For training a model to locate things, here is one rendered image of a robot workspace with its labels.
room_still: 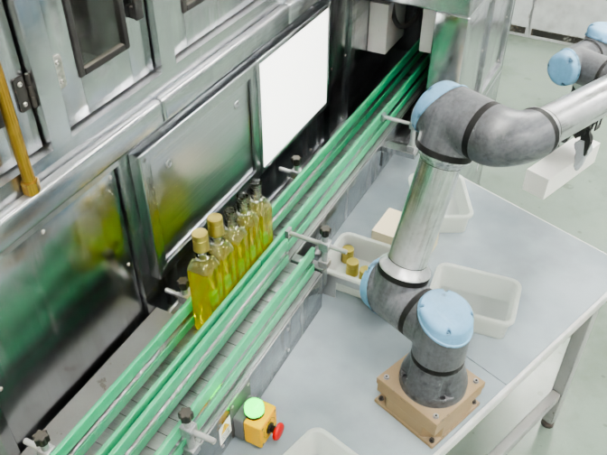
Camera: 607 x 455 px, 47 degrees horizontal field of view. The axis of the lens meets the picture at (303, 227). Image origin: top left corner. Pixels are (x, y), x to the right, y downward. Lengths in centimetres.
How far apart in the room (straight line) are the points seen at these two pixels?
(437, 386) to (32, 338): 82
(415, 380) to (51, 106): 91
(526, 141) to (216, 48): 73
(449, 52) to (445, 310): 108
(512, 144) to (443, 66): 107
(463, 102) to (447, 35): 98
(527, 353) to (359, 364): 42
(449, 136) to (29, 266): 80
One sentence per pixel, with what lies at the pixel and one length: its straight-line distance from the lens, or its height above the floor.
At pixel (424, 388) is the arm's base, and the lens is 156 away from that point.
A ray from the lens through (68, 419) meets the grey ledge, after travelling 157.
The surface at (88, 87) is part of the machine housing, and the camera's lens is 136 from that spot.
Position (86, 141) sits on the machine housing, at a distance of 136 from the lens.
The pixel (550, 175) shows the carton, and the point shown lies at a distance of 181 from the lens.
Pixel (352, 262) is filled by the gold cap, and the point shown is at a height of 81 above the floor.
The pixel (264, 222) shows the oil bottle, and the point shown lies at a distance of 168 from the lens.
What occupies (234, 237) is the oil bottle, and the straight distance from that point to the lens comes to 158.
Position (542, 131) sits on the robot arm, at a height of 144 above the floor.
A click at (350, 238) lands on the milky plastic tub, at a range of 197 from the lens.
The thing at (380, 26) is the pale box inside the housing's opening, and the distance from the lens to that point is 252.
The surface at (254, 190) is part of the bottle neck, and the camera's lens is 164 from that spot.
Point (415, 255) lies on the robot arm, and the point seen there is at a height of 113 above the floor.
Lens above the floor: 211
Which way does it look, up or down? 40 degrees down
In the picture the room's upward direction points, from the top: straight up
